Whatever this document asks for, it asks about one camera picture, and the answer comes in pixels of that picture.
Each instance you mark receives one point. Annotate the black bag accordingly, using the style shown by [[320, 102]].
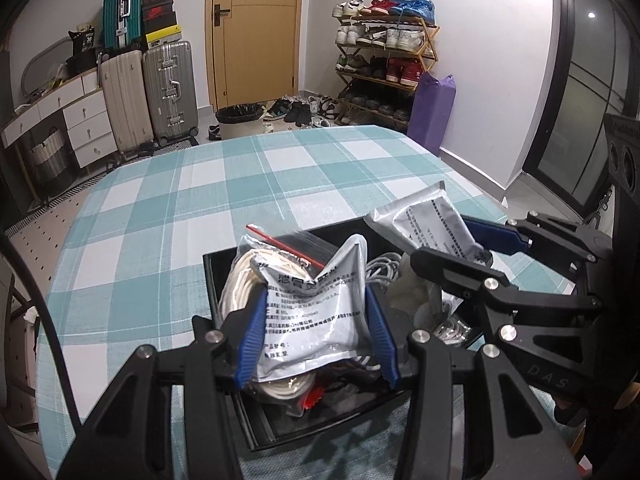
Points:
[[82, 55]]

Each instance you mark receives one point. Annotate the stack of shoe boxes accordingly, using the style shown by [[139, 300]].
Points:
[[160, 15]]

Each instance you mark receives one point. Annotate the black box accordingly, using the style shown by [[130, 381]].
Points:
[[280, 425]]

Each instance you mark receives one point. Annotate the oval mirror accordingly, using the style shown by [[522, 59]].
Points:
[[42, 67]]

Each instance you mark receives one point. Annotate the red and white packet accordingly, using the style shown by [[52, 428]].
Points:
[[312, 399]]

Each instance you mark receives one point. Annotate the pile of loose shoes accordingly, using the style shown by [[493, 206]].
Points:
[[300, 112]]

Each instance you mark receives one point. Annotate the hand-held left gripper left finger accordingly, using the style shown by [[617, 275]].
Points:
[[250, 340]]

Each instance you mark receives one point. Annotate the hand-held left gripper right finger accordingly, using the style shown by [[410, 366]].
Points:
[[381, 340]]

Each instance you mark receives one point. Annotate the clear bag of white cotton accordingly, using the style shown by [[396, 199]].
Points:
[[407, 292]]

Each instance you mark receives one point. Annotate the dark glass sliding door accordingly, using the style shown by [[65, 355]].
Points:
[[575, 110]]

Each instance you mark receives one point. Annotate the wooden shoe rack with shoes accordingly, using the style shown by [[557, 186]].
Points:
[[400, 37]]

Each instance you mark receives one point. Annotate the white drawer cabinet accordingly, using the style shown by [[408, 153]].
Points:
[[85, 120]]

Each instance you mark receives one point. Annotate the teal checked tablecloth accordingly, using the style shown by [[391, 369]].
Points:
[[200, 185]]

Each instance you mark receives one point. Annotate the beige suitcase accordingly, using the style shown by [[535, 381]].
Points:
[[125, 100]]

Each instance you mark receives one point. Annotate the silver foil packet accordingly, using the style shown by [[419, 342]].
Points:
[[310, 310], [430, 220]]

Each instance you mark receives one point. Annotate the laundry basket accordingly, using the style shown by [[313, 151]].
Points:
[[50, 160]]

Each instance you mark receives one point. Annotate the purple bag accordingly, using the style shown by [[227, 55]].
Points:
[[430, 115]]

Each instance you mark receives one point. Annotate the wooden door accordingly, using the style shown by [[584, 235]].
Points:
[[255, 50]]

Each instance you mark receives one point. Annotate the trash bin with black liner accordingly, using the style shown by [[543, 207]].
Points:
[[240, 127]]

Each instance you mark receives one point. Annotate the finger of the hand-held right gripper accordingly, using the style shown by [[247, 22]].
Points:
[[450, 272], [492, 236]]

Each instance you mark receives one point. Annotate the silver suitcase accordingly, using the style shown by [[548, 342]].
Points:
[[167, 90]]

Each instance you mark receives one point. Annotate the teal suitcase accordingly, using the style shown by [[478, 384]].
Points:
[[122, 10]]

